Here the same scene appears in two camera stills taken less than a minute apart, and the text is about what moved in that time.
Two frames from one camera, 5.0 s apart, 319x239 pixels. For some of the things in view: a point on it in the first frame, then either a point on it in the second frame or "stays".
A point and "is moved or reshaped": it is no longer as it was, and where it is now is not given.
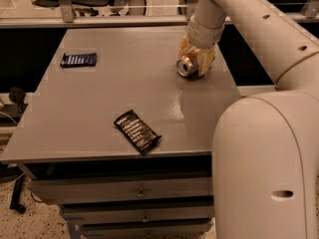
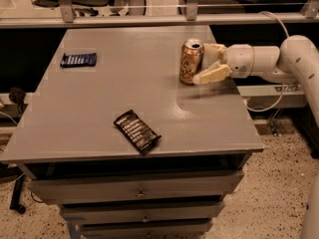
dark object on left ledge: (18, 95) stays
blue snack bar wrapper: (79, 60) stays
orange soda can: (185, 70) is moved or reshaped
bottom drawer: (191, 229) stays
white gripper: (206, 37) to (239, 61)
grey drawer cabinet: (122, 140) stays
